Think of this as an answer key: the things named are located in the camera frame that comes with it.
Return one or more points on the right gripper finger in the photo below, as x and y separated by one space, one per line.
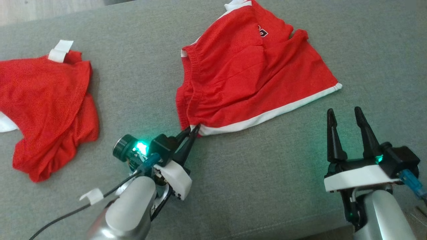
334 143
368 140

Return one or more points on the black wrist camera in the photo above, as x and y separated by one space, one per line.
163 146
402 160

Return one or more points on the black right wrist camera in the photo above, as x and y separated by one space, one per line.
402 160

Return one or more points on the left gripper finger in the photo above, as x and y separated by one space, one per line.
184 134
187 148

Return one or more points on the red basketball jersey white sleeves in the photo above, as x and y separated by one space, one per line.
43 110

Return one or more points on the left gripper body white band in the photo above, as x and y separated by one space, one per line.
176 178

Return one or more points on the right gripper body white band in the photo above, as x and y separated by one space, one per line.
357 176

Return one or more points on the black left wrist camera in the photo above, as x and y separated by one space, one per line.
163 146

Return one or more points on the red shorts with white trim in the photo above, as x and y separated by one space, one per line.
247 76

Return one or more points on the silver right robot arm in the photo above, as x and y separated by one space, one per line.
383 216

